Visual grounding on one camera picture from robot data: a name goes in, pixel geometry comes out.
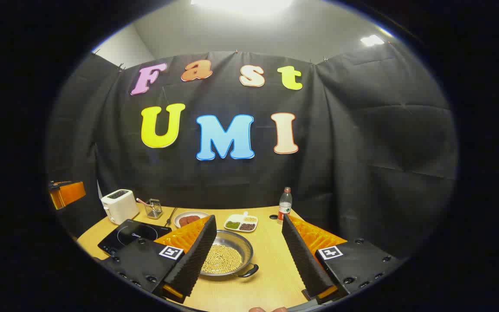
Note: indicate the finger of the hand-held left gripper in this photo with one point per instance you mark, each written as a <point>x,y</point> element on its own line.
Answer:
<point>69,194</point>

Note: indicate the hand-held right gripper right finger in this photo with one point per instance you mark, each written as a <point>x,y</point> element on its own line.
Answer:
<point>303,255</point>

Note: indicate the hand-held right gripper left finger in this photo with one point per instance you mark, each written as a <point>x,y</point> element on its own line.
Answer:
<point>197,255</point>

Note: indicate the black induction cooktop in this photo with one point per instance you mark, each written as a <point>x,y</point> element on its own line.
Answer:
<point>133,234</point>

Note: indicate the heap of soybeans in pot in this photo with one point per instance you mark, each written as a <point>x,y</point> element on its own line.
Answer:
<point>223,259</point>

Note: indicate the red meat slices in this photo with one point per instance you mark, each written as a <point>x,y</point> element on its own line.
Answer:
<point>189,220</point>

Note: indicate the round white plate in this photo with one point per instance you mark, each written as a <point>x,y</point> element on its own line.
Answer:
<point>180,215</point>

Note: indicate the green mung beans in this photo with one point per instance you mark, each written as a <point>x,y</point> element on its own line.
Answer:
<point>232,225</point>

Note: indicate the clear water bottle red label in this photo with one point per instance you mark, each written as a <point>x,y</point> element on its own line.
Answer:
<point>285,208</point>

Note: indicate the white toaster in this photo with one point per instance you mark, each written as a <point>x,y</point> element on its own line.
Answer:
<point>119,207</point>

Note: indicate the white divided dish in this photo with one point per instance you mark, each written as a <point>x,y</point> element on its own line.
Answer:
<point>234,217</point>

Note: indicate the dark red beans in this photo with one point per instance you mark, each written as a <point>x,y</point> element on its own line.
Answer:
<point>247,226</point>

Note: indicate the small heap of soybeans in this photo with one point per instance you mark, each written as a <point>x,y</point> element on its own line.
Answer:
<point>250,219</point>

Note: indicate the pink stick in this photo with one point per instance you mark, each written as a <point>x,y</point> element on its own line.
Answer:
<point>141,201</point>

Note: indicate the large ceiling light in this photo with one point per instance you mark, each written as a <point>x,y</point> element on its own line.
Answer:
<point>241,4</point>

